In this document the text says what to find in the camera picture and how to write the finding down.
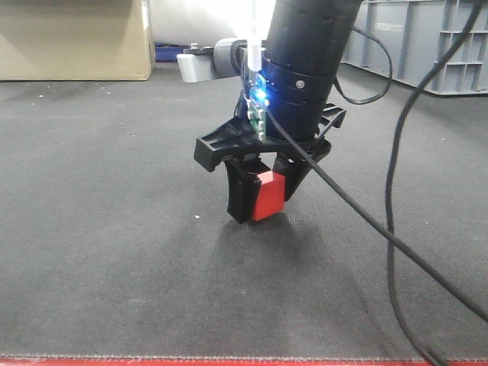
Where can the grey plastic crate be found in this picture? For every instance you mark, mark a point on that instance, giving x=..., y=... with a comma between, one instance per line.
x=415, y=35

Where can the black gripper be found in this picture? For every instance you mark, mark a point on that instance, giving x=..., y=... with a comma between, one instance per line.
x=297, y=106

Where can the red magnetic cube block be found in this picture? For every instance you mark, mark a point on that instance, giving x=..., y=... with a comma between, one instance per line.
x=271, y=195

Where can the white usb plug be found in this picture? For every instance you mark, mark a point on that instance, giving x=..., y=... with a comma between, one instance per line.
x=254, y=40

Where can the red glossy table edge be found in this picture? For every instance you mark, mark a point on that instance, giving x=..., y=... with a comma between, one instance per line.
x=197, y=361

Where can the grey white device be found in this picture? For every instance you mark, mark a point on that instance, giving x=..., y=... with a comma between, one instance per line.
x=207, y=61

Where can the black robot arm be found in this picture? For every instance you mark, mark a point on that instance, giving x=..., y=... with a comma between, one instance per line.
x=308, y=37

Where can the green circuit board blue LED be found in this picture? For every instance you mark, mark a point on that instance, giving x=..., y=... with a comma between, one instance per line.
x=256, y=97

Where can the beige cardboard box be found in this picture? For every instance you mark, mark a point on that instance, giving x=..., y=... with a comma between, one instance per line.
x=76, y=41

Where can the dark grey fabric mat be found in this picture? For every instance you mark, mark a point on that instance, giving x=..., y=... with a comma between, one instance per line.
x=114, y=241

